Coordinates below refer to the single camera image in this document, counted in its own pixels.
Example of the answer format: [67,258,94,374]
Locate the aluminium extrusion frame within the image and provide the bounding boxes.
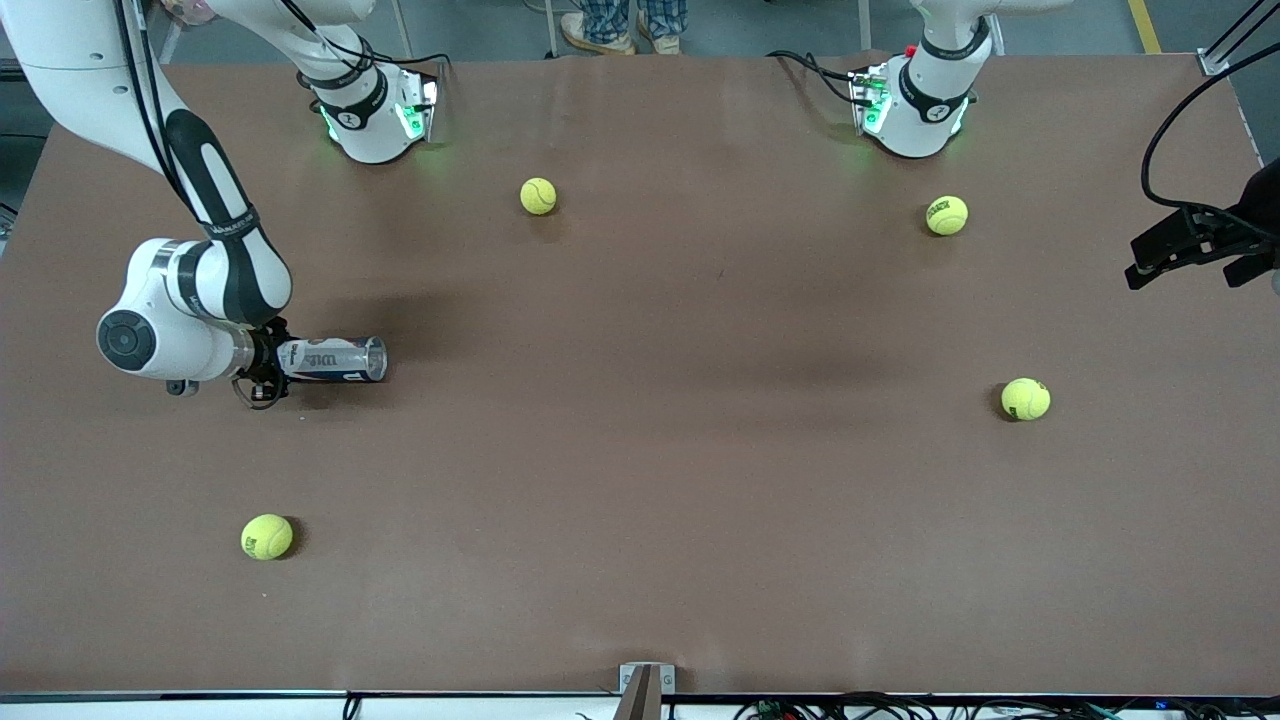
[1197,0,1280,76]

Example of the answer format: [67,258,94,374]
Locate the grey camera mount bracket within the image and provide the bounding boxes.
[618,662,677,720]

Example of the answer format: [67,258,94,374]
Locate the black cable bundle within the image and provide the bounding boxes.
[735,690,1280,720]

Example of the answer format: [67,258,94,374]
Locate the tan shoe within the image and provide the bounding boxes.
[560,10,637,57]
[640,10,685,57]

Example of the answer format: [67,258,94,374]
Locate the blue plaid trousers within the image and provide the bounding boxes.
[580,0,691,39]

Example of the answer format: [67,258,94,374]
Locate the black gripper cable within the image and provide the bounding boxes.
[1140,38,1280,241]
[113,0,216,233]

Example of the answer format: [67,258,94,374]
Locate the black right arm base cable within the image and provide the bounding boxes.
[280,0,453,101]

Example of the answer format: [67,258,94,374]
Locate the black left arm base cable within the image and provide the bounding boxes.
[768,48,866,109]

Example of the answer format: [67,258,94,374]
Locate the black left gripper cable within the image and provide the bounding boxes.
[1140,38,1280,241]

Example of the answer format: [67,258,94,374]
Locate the black arm base cable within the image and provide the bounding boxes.
[768,48,866,109]
[280,0,453,101]

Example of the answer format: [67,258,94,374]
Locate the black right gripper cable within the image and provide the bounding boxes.
[113,0,216,233]

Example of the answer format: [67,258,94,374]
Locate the clear plastic tennis ball can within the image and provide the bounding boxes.
[277,337,388,384]

